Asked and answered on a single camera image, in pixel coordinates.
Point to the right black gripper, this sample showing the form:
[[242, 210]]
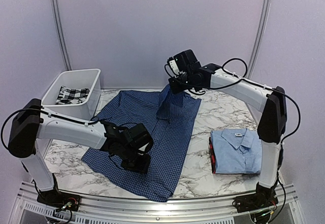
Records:
[[175, 89]]

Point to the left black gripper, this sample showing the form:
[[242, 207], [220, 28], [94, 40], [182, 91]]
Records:
[[142, 168]]

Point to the dark blue checked shirt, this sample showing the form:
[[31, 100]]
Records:
[[169, 119]]

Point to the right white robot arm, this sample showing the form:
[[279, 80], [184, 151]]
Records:
[[270, 102]]

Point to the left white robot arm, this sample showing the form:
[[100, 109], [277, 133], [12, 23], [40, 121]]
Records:
[[34, 122]]

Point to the white plastic bin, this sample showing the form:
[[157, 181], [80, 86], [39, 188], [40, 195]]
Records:
[[78, 79]]

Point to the red black plaid folded shirt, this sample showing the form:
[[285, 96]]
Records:
[[212, 157]]

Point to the black white checked shirt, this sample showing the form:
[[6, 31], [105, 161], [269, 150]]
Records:
[[71, 96]]

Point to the light blue folded shirt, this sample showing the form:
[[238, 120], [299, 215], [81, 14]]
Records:
[[237, 151]]

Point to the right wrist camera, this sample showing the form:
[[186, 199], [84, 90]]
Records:
[[171, 62]]

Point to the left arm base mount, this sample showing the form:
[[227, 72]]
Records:
[[58, 199]]

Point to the aluminium front frame rail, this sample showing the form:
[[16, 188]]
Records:
[[98, 209]]

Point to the right corner wall post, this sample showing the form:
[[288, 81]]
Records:
[[259, 36]]

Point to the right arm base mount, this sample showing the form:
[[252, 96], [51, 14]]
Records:
[[262, 198]]

